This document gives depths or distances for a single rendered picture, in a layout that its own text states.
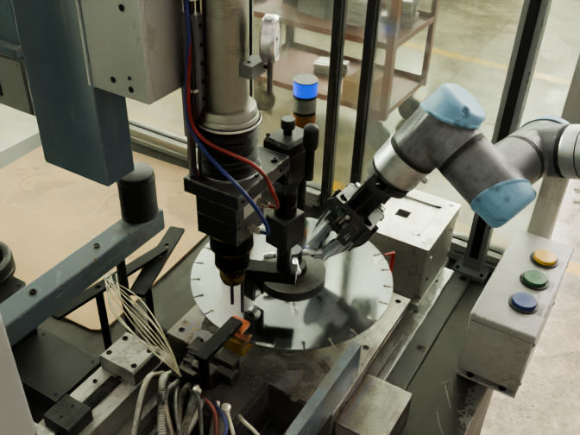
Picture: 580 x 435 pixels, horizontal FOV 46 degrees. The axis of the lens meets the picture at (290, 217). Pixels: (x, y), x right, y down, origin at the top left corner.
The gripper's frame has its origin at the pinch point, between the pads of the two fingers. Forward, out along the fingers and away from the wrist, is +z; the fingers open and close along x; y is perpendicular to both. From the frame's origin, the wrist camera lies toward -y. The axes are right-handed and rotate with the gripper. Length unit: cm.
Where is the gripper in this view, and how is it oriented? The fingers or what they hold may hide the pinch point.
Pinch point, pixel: (318, 249)
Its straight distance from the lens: 110.4
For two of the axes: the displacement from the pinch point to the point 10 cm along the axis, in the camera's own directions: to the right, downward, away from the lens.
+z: -5.5, 6.2, 5.7
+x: 7.1, 7.0, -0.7
